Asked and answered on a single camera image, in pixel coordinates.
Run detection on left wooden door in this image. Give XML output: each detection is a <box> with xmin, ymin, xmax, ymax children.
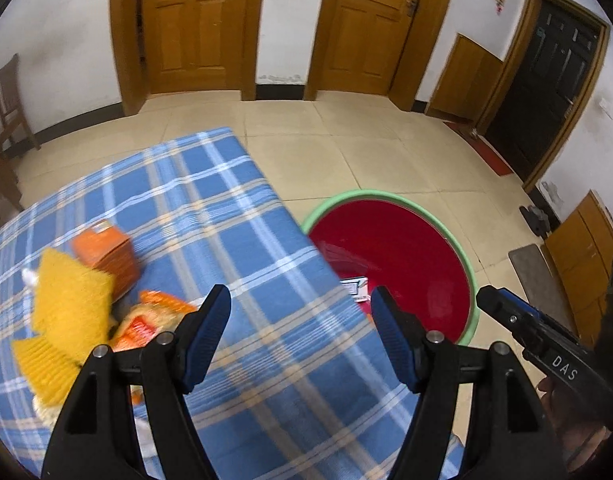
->
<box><xmin>109</xmin><ymin>0</ymin><xmax>262</xmax><ymax>115</ymax></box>

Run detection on red basin with green rim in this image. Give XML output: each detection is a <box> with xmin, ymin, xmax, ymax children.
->
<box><xmin>302</xmin><ymin>190</ymin><xmax>480</xmax><ymax>346</ymax></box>

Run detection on wooden chair near wall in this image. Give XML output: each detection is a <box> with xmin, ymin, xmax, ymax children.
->
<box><xmin>0</xmin><ymin>53</ymin><xmax>41</xmax><ymax>150</ymax></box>

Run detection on small yellow foam net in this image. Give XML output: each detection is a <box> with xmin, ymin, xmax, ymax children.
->
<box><xmin>11</xmin><ymin>336</ymin><xmax>81</xmax><ymax>408</ymax></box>

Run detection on orange snack bag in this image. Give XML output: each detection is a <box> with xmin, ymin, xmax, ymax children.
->
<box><xmin>110</xmin><ymin>290</ymin><xmax>198</xmax><ymax>352</ymax></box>

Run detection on wooden shoe cabinet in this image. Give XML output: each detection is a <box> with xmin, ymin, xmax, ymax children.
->
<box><xmin>545</xmin><ymin>191</ymin><xmax>613</xmax><ymax>347</ymax></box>

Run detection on dark entrance door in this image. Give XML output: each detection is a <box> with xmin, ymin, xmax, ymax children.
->
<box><xmin>477</xmin><ymin>0</ymin><xmax>610</xmax><ymax>191</ymax></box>

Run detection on wooden low cabinet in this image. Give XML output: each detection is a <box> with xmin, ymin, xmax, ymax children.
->
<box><xmin>425</xmin><ymin>34</ymin><xmax>504</xmax><ymax>124</ymax></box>

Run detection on orange cardboard box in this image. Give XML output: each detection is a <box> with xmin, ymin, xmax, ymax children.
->
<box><xmin>71</xmin><ymin>220</ymin><xmax>140</xmax><ymax>301</ymax></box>

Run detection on wooden door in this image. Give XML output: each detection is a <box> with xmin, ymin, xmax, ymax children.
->
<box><xmin>304</xmin><ymin>0</ymin><xmax>451</xmax><ymax>112</ymax></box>
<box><xmin>109</xmin><ymin>0</ymin><xmax>262</xmax><ymax>115</ymax></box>

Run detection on black shoes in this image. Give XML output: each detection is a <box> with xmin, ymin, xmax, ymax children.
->
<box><xmin>519</xmin><ymin>205</ymin><xmax>551</xmax><ymax>240</ymax></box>

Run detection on right wooden door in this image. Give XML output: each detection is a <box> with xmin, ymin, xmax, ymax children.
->
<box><xmin>304</xmin><ymin>0</ymin><xmax>451</xmax><ymax>112</ymax></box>

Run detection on red door mat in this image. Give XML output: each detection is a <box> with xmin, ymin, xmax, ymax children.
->
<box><xmin>445</xmin><ymin>122</ymin><xmax>513</xmax><ymax>177</ymax></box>

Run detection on large yellow foam net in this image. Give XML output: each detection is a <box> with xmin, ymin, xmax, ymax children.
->
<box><xmin>32</xmin><ymin>248</ymin><xmax>114</xmax><ymax>364</ymax></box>

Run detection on blue plaid tablecloth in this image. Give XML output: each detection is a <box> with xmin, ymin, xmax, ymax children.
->
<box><xmin>0</xmin><ymin>128</ymin><xmax>417</xmax><ymax>479</ymax></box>

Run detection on white card in basin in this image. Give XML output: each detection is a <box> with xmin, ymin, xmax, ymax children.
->
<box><xmin>341</xmin><ymin>276</ymin><xmax>370</xmax><ymax>304</ymax></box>

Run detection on grey floor mat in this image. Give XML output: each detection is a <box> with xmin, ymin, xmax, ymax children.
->
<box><xmin>508</xmin><ymin>244</ymin><xmax>576</xmax><ymax>335</ymax></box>

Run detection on person's right hand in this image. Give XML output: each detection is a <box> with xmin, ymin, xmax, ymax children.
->
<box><xmin>536</xmin><ymin>377</ymin><xmax>611</xmax><ymax>472</ymax></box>

